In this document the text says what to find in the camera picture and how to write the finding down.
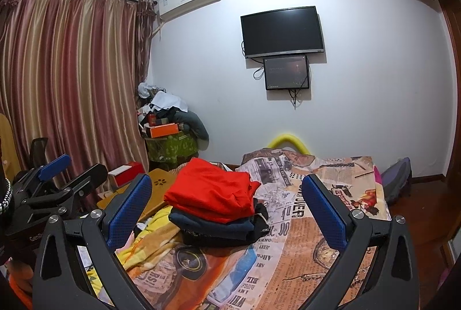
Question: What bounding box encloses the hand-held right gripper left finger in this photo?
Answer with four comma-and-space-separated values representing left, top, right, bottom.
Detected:
32, 173, 155, 310

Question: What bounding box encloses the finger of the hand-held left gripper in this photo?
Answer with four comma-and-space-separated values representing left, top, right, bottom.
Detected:
22, 162, 109, 217
12, 153, 73, 195

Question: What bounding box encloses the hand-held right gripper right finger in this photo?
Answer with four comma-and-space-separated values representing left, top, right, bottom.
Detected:
301, 173, 420, 310

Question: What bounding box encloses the red zip jacket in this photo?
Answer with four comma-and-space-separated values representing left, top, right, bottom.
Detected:
164, 158, 260, 224

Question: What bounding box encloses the person's left forearm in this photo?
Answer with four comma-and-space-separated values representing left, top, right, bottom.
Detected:
0, 152, 15, 224

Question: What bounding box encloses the pile of clothes and boxes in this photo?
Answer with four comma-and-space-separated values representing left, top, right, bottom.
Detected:
136, 82, 188, 127

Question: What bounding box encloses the black mesh chair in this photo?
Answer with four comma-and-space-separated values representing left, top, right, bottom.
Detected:
27, 137, 49, 170

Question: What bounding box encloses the yellow cloth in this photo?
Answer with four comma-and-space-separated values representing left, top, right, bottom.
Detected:
115, 205, 181, 267

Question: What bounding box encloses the wooden folding lap table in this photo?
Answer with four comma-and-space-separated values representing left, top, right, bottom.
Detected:
97, 169, 181, 224

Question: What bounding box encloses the red box with white lid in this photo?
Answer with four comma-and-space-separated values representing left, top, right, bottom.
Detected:
108, 162, 146, 188

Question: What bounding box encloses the orange cloth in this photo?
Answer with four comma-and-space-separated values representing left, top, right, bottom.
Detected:
0, 256, 37, 310

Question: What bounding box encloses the newspaper print blanket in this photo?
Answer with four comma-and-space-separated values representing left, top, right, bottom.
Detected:
126, 148, 393, 310

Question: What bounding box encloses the green cloth-covered stand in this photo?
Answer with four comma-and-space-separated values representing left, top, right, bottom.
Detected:
145, 133, 199, 163

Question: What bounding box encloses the grey purple backpack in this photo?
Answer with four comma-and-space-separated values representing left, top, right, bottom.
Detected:
381, 157, 412, 204

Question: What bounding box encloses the striped curtain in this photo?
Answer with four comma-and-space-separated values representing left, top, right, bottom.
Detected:
0, 0, 155, 188

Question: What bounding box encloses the orange box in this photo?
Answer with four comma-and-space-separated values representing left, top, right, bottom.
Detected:
149, 123, 179, 138

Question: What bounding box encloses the black garment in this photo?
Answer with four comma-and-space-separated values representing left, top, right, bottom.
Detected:
180, 198, 271, 247

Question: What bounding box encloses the white beaded bracelet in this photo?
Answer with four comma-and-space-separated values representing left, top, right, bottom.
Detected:
2, 178, 13, 213

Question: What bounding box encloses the small black wall monitor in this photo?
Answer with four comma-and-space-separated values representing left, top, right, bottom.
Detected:
263, 55, 310, 91

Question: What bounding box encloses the black wall television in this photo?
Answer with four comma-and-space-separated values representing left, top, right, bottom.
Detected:
240, 6, 325, 59

